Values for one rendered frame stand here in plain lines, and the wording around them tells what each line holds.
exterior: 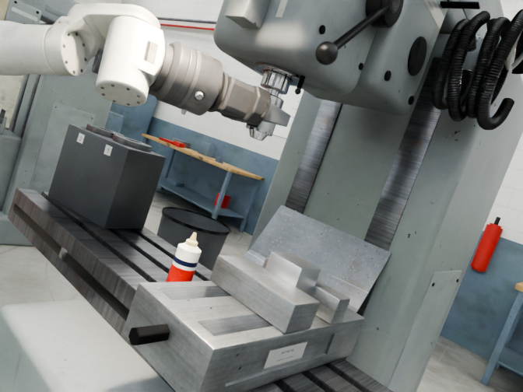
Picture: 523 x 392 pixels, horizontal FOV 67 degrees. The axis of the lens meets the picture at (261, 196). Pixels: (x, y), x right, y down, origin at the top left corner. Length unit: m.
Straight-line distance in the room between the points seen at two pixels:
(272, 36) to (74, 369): 0.52
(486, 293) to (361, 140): 3.88
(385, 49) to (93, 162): 0.66
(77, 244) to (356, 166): 0.63
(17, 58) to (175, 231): 1.99
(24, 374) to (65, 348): 0.06
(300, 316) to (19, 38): 0.51
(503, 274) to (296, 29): 4.30
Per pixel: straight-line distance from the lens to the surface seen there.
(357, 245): 0.95
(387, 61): 0.74
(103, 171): 0.96
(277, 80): 0.66
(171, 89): 0.58
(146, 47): 0.57
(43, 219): 0.97
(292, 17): 0.60
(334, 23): 0.62
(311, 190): 1.03
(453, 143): 0.93
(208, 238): 2.53
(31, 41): 0.63
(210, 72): 0.59
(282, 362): 0.55
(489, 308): 4.77
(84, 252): 0.81
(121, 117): 7.94
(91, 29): 0.63
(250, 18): 0.60
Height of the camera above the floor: 1.17
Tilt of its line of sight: 5 degrees down
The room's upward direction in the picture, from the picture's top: 19 degrees clockwise
